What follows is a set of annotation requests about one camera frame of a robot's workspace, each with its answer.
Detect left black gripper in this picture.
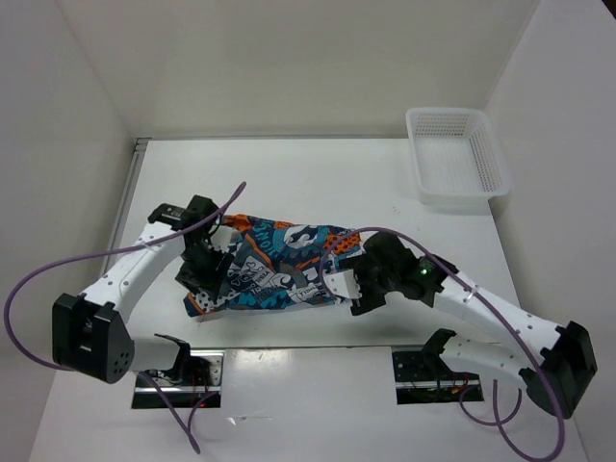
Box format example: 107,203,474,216
174,240,234,302

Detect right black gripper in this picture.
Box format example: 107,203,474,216
339,251,398,314

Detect colourful patterned shorts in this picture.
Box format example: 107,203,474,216
184,215,363,318

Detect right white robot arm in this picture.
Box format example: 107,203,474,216
339,231,598,419

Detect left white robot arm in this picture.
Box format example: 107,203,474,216
52,195,232,385

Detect white plastic basket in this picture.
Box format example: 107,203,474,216
405,107,512,210

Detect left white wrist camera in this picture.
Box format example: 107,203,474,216
210,226,242,253

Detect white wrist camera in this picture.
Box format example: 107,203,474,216
210,226,242,253
324,269,361,299

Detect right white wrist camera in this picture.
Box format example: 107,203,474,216
324,269,361,299

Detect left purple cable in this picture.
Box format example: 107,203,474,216
3,181,247,454

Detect purple cable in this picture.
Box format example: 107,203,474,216
3,181,247,454
318,226,567,461

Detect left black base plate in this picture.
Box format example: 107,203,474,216
131,351,224,410

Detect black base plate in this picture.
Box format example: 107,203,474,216
392,349,484,405
131,351,224,410

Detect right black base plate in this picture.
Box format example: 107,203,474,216
392,349,484,405

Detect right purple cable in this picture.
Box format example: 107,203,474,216
318,226,567,461

